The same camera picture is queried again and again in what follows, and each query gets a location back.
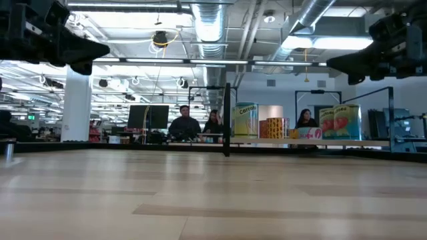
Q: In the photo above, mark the white pillar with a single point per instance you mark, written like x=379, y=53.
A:
x=76, y=103

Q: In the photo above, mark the black frame wooden shelf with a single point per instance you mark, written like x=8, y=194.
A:
x=373, y=142

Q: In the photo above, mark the black computer monitor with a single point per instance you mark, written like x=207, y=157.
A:
x=156, y=116

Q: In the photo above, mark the silver metal cylinder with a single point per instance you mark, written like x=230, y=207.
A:
x=9, y=151

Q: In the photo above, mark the red orange can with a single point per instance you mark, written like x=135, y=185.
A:
x=263, y=130

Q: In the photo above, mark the silver slanted ventilation duct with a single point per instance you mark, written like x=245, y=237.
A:
x=310, y=16

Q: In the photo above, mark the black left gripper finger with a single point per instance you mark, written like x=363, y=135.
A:
x=80, y=50
x=81, y=68

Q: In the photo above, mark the long ceiling light bar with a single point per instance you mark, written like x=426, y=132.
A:
x=153, y=60

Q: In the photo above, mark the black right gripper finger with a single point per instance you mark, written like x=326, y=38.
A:
x=356, y=79
x=363, y=61

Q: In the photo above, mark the person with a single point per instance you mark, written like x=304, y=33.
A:
x=184, y=126
x=213, y=125
x=306, y=120

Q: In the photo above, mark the dark equipment station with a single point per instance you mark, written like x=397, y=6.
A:
x=400, y=130

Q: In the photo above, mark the small yellow orange can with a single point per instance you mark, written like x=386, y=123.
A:
x=293, y=134

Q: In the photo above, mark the orange black patterned can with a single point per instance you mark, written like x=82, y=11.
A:
x=277, y=128

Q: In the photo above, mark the black metal frame stand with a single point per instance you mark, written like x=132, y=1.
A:
x=207, y=87
x=317, y=91

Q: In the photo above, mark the carrots label can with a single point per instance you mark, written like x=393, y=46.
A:
x=246, y=121

